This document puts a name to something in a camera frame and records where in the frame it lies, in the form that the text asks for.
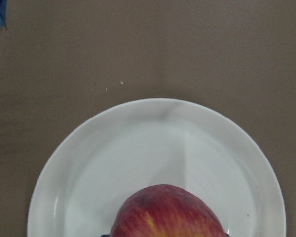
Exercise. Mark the white round plate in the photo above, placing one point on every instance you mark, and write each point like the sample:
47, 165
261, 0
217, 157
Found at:
156, 141

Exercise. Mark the red yellow apple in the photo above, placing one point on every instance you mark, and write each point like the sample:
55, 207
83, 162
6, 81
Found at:
165, 211

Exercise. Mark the vertical blue tape strip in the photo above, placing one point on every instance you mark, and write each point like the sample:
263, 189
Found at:
3, 8

